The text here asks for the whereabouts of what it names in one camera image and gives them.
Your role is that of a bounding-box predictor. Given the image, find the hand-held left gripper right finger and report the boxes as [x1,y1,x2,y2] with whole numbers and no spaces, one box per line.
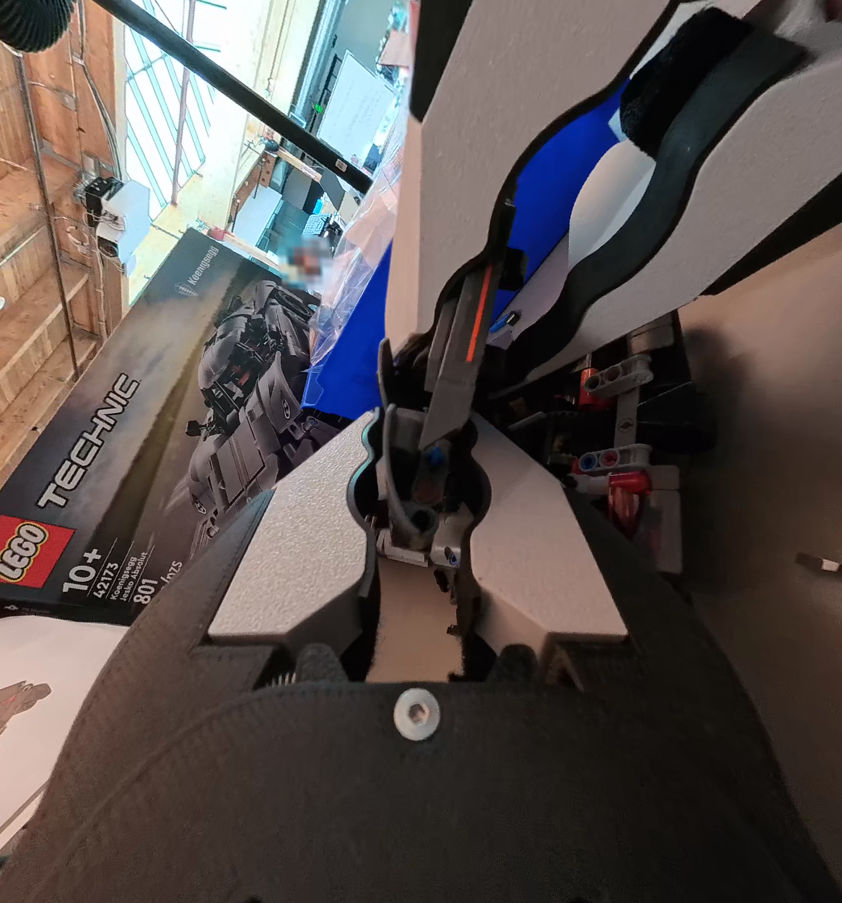
[456,412,632,678]

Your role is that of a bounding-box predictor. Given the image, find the white wall-mounted box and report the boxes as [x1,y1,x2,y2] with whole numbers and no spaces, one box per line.
[75,176,150,258]

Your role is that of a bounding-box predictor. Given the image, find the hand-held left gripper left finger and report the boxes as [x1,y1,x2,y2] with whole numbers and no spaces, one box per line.
[206,412,383,660]

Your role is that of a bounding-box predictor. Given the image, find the clear plastic parts bags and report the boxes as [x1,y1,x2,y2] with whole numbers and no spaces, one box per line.
[308,134,401,368]

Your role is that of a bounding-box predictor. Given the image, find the whiteboard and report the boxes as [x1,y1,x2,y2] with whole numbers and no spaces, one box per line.
[315,49,397,159]

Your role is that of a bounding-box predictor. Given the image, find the partly built lego car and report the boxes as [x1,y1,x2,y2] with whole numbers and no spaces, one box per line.
[488,314,718,576]

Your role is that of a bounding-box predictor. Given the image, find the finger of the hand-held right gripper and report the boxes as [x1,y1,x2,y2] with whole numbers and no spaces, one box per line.
[490,8,842,390]
[384,0,676,357]

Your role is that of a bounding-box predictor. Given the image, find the black metal pole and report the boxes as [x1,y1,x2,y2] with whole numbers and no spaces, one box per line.
[93,0,374,193]

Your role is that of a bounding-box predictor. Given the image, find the black ribbed round fixture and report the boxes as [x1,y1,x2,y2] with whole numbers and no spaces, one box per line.
[0,0,83,54]

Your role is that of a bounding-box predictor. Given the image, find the white instruction booklet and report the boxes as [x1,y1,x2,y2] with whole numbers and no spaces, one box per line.
[0,614,129,869]

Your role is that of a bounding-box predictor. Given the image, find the blue plastic bin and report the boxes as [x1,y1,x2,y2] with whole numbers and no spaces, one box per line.
[301,78,630,417]

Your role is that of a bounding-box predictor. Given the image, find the grey lego door panel assembly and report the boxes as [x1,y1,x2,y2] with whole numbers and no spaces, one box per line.
[377,198,528,572]

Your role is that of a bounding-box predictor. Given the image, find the dark lego set box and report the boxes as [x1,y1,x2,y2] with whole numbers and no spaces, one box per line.
[0,226,365,625]

